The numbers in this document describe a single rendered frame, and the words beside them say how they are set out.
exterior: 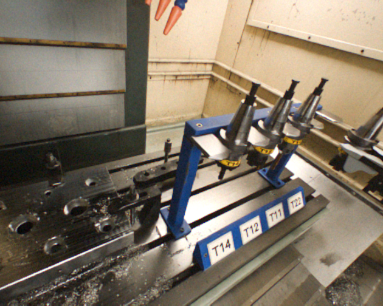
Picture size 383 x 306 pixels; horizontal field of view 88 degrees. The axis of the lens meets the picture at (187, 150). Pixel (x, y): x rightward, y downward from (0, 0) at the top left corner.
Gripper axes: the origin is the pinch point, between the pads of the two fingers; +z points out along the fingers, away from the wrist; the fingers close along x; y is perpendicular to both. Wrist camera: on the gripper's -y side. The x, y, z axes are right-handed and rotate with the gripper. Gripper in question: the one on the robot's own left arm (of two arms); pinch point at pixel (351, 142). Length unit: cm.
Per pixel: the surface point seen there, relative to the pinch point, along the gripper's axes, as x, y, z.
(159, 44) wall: -2, 5, 106
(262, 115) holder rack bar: -20.1, -2.4, 14.0
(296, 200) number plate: 1.0, 25.5, 1.0
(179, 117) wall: 20, 56, 105
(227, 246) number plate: -31.0, 26.7, 0.4
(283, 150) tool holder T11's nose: -12.8, 5.9, 8.3
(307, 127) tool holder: -12.6, -2.4, 6.6
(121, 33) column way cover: -37, -7, 66
